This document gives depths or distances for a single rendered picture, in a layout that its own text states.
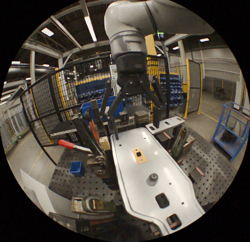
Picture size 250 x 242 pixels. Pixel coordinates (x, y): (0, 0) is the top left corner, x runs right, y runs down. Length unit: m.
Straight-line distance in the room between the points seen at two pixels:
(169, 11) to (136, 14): 0.07
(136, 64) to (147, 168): 0.31
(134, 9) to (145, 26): 0.05
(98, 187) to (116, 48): 0.70
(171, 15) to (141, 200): 0.43
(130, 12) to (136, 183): 0.44
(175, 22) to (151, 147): 0.42
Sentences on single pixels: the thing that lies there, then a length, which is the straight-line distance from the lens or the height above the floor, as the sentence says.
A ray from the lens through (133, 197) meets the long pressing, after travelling 0.28.
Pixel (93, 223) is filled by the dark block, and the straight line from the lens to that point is 0.26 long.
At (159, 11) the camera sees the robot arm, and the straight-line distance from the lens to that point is 0.21.
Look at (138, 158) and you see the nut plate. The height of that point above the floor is 1.00.
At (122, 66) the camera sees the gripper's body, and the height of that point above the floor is 1.31.
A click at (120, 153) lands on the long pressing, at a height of 1.00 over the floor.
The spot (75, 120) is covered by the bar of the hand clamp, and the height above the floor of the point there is 1.21.
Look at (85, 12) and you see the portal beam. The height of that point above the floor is 3.28.
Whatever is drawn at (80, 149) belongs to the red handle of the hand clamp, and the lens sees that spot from 0.29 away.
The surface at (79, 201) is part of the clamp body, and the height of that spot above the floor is 1.07.
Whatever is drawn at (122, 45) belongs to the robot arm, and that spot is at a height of 1.36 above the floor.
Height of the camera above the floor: 1.27
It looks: 24 degrees down
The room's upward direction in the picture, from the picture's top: 8 degrees counter-clockwise
